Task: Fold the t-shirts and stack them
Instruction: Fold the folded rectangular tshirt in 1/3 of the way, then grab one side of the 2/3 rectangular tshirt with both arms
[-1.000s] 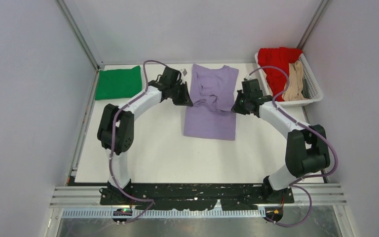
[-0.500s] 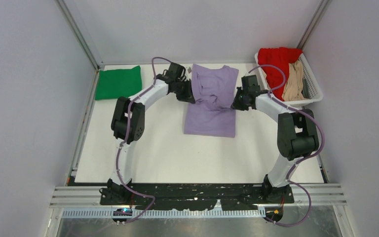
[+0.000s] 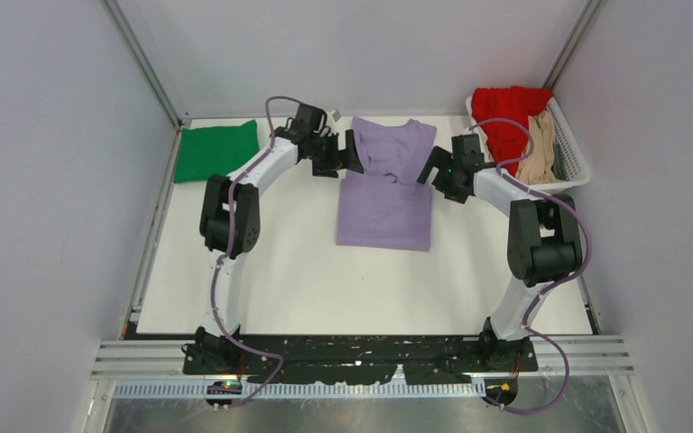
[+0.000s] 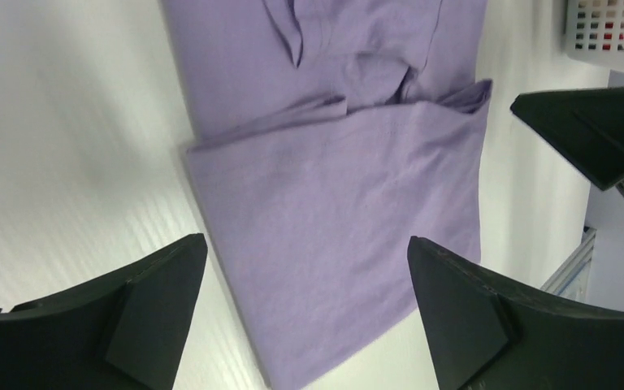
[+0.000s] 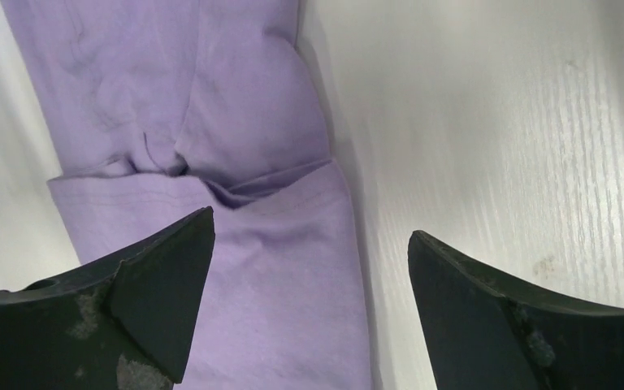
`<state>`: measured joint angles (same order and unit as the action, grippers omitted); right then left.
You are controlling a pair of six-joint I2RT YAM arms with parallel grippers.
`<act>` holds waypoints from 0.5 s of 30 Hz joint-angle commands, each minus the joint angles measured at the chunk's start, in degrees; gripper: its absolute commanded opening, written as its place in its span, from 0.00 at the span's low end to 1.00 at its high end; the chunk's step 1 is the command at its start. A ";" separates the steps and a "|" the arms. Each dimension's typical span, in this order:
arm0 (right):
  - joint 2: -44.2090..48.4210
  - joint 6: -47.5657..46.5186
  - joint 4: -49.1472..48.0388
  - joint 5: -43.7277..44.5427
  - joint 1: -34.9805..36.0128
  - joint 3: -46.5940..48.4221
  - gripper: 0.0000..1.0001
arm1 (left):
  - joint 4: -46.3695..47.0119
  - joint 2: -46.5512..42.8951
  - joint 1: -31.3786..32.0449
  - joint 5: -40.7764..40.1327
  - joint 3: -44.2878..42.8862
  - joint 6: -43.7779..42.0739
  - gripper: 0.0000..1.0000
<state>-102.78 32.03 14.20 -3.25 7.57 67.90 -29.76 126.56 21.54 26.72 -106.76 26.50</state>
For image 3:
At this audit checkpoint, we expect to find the beige t-shirt in basket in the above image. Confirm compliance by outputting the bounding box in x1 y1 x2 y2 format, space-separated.
516 110 559 185

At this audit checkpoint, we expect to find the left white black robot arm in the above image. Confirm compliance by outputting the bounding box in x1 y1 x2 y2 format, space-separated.
196 102 365 373

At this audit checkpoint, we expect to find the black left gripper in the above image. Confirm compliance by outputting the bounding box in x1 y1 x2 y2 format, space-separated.
310 131 364 180

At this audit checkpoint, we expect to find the green folded t-shirt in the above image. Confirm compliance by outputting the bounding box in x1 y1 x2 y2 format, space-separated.
173 120 260 183

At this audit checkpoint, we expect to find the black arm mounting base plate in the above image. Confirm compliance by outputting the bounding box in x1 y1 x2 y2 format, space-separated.
181 335 538 385

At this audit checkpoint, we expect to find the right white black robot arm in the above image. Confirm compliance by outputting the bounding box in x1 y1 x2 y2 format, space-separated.
417 134 584 371

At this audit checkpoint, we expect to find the red t-shirt in basket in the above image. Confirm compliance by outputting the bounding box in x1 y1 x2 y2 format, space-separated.
470 86 553 178

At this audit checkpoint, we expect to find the lavender purple t-shirt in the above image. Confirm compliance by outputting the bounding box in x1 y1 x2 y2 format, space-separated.
336 117 437 253

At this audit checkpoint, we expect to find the white plastic laundry basket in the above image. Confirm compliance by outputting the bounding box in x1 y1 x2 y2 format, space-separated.
465 94 593 196

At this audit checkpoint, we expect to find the aluminium front frame rail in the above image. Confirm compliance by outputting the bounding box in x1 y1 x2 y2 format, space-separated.
91 335 634 401

